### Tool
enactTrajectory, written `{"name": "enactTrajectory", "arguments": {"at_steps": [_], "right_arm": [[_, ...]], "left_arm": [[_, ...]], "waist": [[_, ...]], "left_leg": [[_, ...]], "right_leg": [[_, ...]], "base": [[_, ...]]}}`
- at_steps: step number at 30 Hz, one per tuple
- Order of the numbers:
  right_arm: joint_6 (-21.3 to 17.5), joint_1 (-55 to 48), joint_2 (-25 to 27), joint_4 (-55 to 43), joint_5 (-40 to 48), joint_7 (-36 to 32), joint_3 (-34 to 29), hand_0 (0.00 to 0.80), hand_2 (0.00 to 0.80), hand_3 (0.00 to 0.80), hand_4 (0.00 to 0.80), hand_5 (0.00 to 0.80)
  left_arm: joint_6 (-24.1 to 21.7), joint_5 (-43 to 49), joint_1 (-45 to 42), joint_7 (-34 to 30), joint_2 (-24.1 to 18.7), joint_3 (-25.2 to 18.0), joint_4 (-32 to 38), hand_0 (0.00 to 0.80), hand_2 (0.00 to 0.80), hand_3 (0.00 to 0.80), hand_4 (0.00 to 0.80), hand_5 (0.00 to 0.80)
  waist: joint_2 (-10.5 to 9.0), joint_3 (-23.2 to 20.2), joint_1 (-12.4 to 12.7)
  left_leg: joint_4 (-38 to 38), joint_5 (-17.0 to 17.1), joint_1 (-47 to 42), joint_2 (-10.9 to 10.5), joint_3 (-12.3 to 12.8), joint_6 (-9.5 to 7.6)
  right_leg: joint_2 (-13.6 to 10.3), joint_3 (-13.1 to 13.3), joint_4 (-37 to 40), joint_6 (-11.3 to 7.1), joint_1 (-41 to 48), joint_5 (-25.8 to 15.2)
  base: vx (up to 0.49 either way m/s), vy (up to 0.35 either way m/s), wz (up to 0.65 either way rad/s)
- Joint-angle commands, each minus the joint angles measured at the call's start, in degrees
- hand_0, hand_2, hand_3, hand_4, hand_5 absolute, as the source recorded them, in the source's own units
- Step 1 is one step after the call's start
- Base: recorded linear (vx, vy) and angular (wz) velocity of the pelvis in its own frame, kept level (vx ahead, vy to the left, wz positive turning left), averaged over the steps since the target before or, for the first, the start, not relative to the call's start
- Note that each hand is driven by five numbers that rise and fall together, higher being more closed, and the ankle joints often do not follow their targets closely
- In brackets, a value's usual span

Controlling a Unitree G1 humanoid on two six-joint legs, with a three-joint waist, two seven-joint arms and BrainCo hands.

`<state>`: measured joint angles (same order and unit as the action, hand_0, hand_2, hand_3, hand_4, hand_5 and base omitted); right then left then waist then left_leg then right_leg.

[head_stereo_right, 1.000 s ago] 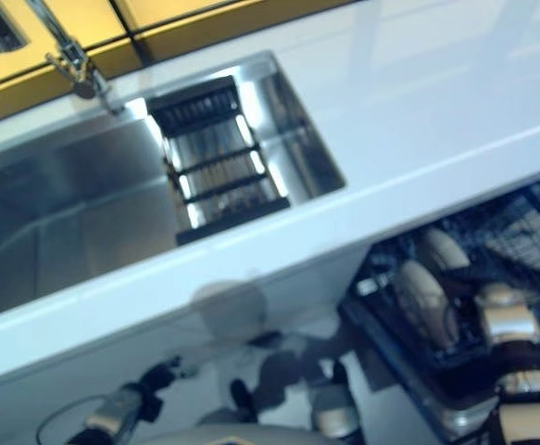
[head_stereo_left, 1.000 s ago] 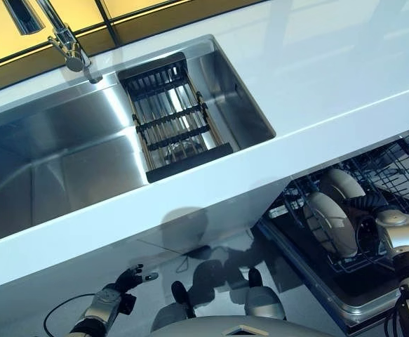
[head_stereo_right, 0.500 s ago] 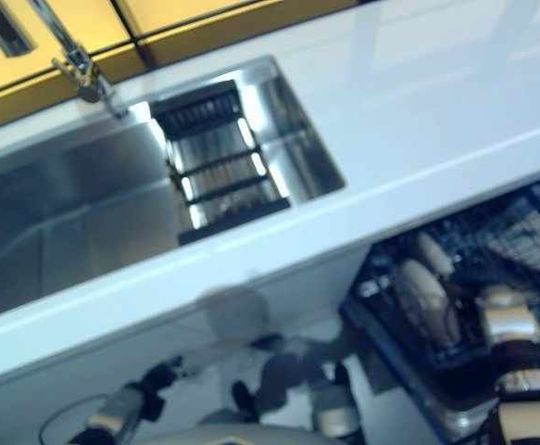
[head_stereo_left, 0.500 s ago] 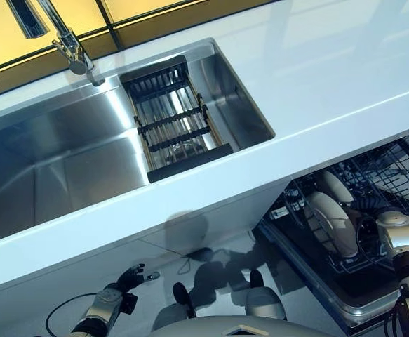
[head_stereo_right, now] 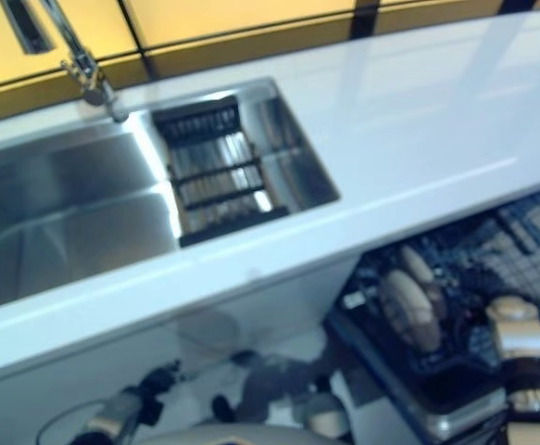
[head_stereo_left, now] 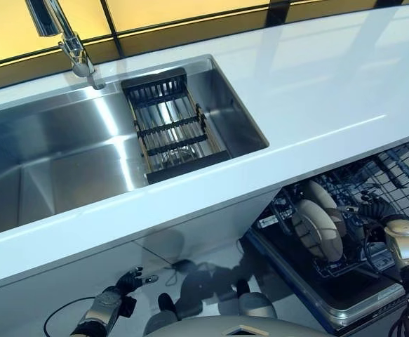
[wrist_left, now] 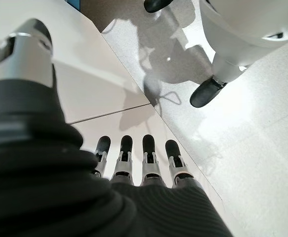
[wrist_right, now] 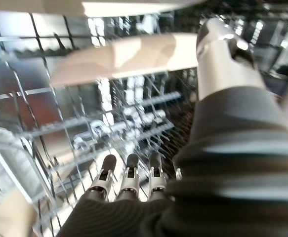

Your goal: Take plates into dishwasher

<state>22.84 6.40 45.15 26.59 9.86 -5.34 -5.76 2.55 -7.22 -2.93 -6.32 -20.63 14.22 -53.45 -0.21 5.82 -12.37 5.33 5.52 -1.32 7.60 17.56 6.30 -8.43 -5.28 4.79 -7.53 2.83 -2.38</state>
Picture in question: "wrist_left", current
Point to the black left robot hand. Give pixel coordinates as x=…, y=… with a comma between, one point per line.
x=47, y=172

